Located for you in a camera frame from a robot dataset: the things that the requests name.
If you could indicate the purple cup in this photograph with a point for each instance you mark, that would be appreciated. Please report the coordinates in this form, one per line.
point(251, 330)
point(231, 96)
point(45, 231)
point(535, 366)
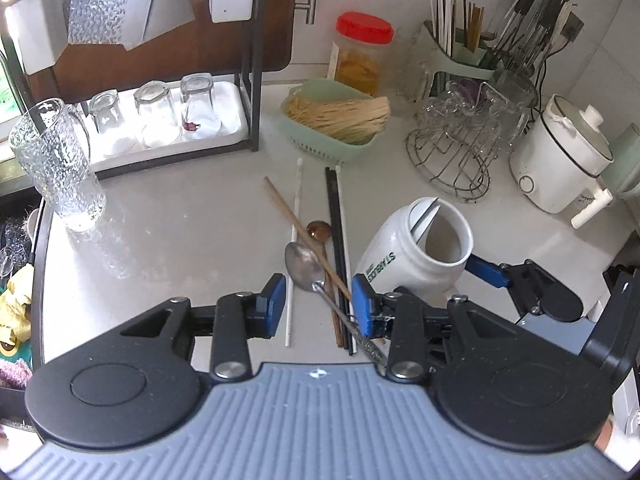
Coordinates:
point(470, 90)

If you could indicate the textured glass pitcher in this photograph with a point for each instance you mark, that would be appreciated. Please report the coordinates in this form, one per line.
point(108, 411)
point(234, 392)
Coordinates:
point(55, 170)

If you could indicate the black dish rack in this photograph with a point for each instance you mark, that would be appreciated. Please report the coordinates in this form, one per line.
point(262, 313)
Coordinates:
point(254, 60)

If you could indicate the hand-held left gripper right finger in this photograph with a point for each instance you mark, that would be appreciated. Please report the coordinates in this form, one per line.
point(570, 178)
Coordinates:
point(362, 305)

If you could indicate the pink scouring pad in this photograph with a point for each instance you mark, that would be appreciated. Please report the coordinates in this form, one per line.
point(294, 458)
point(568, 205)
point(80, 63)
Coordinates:
point(12, 372)

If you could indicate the clear stemmed glass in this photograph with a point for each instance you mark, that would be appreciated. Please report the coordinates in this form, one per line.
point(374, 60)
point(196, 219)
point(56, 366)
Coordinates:
point(505, 110)
point(440, 115)

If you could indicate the plastic jar red lid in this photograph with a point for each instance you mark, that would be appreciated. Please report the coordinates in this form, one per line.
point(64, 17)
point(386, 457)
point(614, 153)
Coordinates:
point(362, 55)

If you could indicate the bunch of assorted chopsticks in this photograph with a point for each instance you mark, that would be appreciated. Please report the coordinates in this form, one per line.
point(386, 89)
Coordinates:
point(460, 20)

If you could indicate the white drip tray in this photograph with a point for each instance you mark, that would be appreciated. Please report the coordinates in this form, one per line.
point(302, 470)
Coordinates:
point(230, 125)

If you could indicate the white electric pot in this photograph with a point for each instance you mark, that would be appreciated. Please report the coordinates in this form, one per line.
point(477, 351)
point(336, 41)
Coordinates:
point(555, 160)

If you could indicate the green plastic basket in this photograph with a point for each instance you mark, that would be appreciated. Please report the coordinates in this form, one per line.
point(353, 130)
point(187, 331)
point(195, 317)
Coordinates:
point(320, 145)

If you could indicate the row of hanging kitchen tools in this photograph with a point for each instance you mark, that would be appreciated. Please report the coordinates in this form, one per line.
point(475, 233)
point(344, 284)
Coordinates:
point(535, 25)

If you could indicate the clear glass mug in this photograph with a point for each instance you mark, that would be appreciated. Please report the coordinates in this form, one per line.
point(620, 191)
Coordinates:
point(407, 65)

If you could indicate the textured silver panel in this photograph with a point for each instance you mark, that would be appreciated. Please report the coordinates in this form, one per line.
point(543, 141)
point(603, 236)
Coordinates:
point(105, 0)

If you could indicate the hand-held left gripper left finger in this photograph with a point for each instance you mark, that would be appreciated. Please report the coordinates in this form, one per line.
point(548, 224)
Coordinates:
point(277, 305)

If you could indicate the white ceramic mug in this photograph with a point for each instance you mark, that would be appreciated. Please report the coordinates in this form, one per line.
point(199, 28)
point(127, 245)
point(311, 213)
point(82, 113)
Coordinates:
point(395, 260)

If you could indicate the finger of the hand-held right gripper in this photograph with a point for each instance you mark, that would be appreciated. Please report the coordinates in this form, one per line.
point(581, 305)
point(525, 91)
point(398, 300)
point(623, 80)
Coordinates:
point(487, 271)

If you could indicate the dried noodle bundle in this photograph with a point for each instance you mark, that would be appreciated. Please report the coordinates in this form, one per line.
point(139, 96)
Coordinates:
point(340, 117)

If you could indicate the yellow cloth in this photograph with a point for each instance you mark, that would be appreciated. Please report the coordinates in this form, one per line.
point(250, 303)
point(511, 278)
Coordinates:
point(15, 305)

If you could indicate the white chopstick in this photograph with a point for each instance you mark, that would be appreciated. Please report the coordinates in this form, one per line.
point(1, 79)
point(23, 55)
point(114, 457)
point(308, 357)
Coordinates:
point(339, 180)
point(295, 220)

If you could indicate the black chopstick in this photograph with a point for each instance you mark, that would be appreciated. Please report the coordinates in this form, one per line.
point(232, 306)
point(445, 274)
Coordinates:
point(332, 210)
point(337, 210)

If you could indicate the pale green kettle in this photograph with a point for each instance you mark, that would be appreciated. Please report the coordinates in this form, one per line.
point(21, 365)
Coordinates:
point(625, 160)

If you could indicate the green utensil caddy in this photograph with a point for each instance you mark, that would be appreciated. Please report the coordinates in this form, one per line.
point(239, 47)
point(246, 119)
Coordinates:
point(450, 57)

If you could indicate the wooden chopstick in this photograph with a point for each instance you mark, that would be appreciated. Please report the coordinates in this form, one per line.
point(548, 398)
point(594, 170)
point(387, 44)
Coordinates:
point(286, 207)

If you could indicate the clear drinking glass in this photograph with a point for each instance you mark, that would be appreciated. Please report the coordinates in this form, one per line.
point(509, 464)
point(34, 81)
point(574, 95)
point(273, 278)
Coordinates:
point(200, 102)
point(107, 120)
point(157, 110)

